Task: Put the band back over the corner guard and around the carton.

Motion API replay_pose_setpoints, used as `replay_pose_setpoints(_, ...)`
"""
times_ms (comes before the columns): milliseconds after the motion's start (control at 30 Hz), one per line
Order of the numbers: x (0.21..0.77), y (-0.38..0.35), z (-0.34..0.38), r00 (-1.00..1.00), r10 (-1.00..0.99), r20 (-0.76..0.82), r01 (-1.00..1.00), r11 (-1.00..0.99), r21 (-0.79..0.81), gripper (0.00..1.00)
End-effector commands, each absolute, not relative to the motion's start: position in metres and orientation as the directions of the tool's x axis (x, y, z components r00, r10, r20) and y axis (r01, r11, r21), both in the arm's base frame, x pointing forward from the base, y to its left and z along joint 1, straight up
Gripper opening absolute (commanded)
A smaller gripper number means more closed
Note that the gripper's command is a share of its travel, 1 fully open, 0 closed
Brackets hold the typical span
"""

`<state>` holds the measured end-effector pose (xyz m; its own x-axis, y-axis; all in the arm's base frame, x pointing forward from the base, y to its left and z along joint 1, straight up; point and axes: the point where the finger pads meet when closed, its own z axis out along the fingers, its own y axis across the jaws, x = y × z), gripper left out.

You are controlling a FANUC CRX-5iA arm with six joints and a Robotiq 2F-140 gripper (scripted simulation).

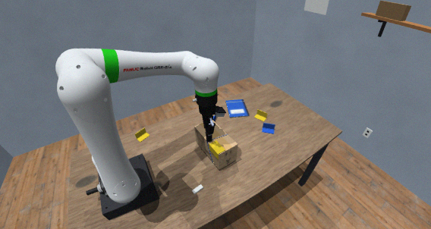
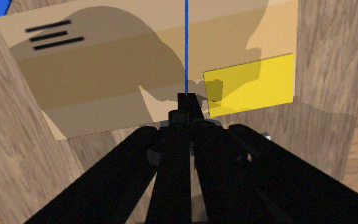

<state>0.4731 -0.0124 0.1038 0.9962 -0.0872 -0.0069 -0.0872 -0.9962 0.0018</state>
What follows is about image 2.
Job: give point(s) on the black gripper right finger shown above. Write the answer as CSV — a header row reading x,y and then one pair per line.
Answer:
x,y
294,191

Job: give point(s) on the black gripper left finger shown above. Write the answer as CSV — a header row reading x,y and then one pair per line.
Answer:
x,y
108,192

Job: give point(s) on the tan cardboard box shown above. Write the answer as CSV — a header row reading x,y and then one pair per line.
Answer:
x,y
100,65

